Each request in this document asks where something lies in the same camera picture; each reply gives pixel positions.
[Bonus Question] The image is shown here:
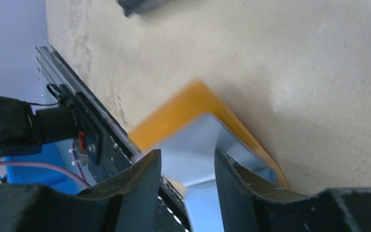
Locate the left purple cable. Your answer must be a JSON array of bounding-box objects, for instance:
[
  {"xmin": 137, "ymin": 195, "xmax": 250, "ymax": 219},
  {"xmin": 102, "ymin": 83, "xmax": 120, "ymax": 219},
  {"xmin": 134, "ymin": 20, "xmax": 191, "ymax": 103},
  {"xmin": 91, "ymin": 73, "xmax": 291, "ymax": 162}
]
[{"xmin": 0, "ymin": 141, "xmax": 92, "ymax": 189}]

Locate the grey metal crank handle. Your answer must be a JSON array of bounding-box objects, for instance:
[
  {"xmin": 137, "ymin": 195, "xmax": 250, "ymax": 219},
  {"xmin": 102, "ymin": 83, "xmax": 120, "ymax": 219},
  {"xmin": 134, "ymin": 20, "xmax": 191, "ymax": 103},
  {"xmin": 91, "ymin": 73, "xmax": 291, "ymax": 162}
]
[{"xmin": 116, "ymin": 0, "xmax": 167, "ymax": 17}]

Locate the blue bin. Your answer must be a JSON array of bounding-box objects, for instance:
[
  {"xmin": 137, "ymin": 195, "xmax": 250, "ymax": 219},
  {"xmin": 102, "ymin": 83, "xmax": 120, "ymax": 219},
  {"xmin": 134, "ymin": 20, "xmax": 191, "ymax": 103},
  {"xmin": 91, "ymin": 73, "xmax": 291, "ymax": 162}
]
[{"xmin": 4, "ymin": 144, "xmax": 81, "ymax": 194}]

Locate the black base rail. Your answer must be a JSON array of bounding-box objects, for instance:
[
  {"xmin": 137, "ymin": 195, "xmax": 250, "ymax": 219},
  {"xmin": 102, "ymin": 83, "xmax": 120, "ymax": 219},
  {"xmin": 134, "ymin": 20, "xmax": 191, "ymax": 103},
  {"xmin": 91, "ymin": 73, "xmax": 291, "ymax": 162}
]
[{"xmin": 36, "ymin": 46, "xmax": 191, "ymax": 232}]

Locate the orange leather card holder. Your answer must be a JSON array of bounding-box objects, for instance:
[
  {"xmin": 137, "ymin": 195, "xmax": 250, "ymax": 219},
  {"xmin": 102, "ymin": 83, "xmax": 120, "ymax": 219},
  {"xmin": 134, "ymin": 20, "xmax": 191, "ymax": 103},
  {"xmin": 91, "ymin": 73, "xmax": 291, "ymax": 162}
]
[{"xmin": 128, "ymin": 79, "xmax": 289, "ymax": 232}]

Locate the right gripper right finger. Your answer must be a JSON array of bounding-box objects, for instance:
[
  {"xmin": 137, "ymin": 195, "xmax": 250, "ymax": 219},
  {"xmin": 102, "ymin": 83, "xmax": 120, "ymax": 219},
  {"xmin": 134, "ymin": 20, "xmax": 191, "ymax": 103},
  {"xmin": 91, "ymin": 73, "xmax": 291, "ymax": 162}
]
[{"xmin": 214, "ymin": 151, "xmax": 371, "ymax": 232}]

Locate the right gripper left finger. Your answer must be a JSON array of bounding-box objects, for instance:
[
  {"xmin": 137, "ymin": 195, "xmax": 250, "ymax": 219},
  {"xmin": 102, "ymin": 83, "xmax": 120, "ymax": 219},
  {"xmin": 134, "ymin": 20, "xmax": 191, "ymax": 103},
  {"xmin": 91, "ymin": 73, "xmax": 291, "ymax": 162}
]
[{"xmin": 0, "ymin": 149, "xmax": 161, "ymax": 232}]

